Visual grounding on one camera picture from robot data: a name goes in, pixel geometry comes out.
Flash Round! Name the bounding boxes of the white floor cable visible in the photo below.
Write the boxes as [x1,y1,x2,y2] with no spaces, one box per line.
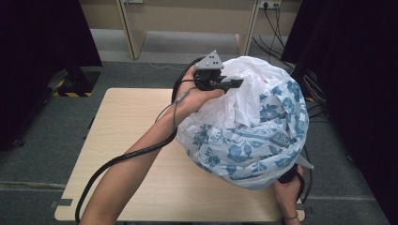
[148,61,181,72]

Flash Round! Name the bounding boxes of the black cables from outlet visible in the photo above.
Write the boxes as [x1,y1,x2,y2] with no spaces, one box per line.
[252,3,297,68]

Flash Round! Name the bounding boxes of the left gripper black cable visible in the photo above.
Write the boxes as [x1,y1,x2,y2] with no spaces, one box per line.
[74,55,205,225]

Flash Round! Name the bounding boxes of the light wooden desk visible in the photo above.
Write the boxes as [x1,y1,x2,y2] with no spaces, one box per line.
[78,0,304,64]

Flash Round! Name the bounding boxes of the thin gray cable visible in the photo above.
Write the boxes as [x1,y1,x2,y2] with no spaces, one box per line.
[154,86,199,124]

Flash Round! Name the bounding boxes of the person's left hand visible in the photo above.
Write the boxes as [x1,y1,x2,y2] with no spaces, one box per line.
[173,67,225,123]

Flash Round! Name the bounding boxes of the person's right hand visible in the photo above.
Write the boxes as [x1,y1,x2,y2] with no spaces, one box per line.
[273,166,305,218]

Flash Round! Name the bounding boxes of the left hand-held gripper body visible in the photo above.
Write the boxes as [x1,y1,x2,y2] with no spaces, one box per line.
[193,50,225,92]

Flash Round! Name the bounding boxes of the white blue floral plastic bag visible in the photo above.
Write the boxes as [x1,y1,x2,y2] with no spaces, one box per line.
[176,55,310,191]

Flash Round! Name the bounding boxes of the black curtain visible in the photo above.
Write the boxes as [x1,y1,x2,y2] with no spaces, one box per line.
[0,0,103,153]
[281,0,398,225]

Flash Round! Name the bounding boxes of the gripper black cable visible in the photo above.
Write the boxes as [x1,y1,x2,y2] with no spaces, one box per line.
[297,171,314,204]
[74,55,205,225]

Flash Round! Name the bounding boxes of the black floor cables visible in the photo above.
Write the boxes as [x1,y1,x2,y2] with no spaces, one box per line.
[304,69,329,126]

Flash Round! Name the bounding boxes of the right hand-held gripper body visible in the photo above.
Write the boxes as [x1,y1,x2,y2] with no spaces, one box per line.
[277,154,314,185]

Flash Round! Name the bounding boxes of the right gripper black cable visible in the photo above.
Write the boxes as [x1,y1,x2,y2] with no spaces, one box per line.
[297,171,314,204]

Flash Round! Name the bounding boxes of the hazard striped stand base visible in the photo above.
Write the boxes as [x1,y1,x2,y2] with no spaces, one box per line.
[46,68,101,98]

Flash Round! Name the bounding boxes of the wall power outlet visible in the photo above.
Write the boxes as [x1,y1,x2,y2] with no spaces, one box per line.
[258,0,283,9]

